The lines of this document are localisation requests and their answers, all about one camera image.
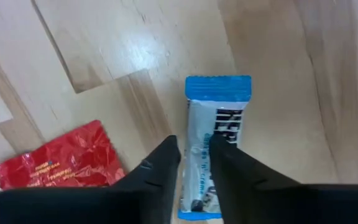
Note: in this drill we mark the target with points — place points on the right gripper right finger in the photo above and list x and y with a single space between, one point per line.
259 199

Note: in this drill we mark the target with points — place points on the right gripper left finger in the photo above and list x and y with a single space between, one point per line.
135 199

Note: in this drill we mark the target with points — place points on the red Skittles packet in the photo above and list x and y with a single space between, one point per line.
67 158

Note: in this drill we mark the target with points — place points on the white blue Hershey's bar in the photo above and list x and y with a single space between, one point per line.
216 112

